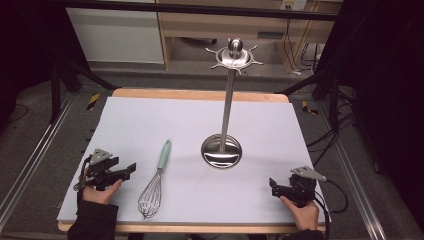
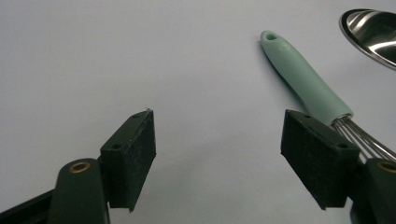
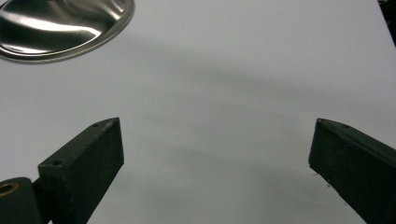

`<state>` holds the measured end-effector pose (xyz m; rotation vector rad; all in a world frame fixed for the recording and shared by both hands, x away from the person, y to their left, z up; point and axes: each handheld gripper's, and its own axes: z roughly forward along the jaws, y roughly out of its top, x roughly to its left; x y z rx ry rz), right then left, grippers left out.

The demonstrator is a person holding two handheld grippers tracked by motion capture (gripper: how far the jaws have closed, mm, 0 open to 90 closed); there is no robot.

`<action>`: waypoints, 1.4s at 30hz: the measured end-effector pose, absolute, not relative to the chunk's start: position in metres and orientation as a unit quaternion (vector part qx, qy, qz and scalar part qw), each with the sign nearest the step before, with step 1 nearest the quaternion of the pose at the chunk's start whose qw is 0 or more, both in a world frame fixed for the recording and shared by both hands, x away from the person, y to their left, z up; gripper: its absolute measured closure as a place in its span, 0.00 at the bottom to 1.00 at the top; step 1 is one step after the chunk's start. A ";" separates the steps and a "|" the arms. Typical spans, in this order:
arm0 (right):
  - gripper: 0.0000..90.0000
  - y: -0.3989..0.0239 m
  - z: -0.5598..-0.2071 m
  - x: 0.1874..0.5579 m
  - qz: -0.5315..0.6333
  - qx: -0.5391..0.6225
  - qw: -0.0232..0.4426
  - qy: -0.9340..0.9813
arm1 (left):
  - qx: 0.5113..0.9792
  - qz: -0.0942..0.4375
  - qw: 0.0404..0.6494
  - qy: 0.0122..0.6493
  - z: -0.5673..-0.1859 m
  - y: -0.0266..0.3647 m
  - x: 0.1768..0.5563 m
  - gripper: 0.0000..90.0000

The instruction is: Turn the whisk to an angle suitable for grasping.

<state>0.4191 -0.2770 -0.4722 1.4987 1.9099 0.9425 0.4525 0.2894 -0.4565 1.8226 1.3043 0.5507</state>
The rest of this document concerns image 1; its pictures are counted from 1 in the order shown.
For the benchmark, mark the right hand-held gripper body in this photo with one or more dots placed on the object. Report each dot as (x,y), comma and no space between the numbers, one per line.
(301,188)

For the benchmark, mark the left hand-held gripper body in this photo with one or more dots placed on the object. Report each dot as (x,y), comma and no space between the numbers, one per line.
(100,171)

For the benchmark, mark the person's left hand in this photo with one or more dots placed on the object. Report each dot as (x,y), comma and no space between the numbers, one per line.
(100,196)

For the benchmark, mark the person's right hand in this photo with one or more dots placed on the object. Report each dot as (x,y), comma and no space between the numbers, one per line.
(305,216)

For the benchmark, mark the yellow and black floor tape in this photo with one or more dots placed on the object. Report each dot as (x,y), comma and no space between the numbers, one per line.
(93,101)
(309,108)

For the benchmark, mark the white table mat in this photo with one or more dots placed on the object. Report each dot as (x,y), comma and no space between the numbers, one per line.
(200,193)

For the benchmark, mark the black angled stand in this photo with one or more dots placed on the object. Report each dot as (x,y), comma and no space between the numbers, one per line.
(333,96)
(55,90)

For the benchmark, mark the steel utensil stand with hooks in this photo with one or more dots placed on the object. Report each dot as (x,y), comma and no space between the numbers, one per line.
(227,100)

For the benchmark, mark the wooden table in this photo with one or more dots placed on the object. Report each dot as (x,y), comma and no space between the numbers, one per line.
(200,94)

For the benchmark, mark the white cabinet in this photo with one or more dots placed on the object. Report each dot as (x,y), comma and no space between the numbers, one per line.
(116,36)

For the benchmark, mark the dark curtain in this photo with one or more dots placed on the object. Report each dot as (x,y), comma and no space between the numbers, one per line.
(390,83)
(30,43)

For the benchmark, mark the wooden desk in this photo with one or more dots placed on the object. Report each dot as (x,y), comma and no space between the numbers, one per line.
(216,25)

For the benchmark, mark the white power strip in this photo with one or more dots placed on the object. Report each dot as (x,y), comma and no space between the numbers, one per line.
(293,4)

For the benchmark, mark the metal floor rail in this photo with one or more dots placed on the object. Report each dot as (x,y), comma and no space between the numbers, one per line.
(36,150)
(353,186)

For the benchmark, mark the black horizontal frame bar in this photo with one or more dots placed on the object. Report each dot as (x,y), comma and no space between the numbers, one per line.
(200,9)

